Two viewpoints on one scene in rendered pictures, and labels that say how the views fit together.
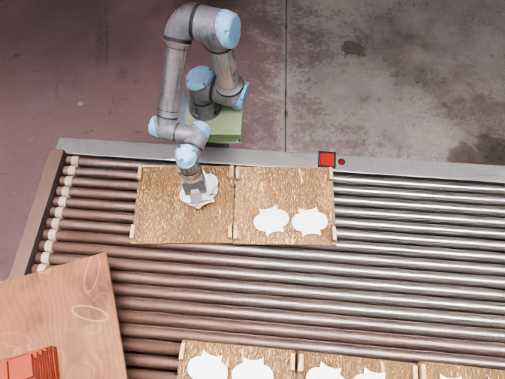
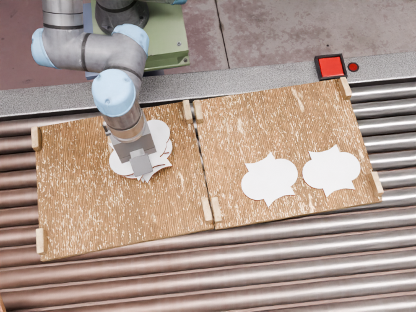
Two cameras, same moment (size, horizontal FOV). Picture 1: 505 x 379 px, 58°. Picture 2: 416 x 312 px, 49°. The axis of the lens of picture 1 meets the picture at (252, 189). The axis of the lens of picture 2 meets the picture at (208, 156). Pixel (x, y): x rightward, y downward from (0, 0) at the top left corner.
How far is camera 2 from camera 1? 0.76 m
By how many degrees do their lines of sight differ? 6
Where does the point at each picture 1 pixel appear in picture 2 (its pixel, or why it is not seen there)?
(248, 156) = (207, 81)
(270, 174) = (250, 104)
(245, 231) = (231, 205)
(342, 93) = not seen: outside the picture
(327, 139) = (281, 51)
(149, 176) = (52, 140)
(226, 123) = (162, 36)
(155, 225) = (78, 222)
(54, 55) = not seen: outside the picture
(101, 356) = not seen: outside the picture
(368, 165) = (395, 65)
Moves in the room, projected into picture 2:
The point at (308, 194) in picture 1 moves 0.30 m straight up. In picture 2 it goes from (317, 126) to (348, 59)
